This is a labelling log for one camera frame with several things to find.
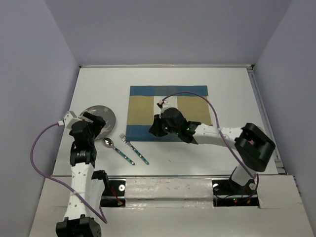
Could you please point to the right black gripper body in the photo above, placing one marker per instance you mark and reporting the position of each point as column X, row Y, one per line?
column 162, row 128

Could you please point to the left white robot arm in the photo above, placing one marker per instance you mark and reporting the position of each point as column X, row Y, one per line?
column 87, row 184

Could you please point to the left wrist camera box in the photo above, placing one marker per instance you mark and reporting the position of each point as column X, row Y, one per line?
column 69, row 119

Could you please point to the blue and tan placemat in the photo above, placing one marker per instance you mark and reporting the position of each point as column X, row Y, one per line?
column 143, row 106

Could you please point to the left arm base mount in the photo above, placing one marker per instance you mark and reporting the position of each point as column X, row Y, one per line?
column 113, row 195

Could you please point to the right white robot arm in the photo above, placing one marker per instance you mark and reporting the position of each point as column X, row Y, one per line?
column 249, row 145

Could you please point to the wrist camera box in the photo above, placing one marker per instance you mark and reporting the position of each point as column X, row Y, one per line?
column 69, row 119
column 163, row 105

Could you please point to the fork with teal handle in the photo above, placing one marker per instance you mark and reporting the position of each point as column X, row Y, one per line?
column 124, row 139

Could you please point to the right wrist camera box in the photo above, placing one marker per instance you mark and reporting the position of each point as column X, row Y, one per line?
column 163, row 105

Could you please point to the grey reindeer plate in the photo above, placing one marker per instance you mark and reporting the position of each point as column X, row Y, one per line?
column 107, row 115

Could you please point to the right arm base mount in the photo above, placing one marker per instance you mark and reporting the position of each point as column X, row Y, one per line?
column 227, row 193

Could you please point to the spoon with teal handle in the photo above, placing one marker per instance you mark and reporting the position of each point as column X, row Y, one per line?
column 109, row 144

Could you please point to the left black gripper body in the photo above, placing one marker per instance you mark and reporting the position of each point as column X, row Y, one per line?
column 94, row 127

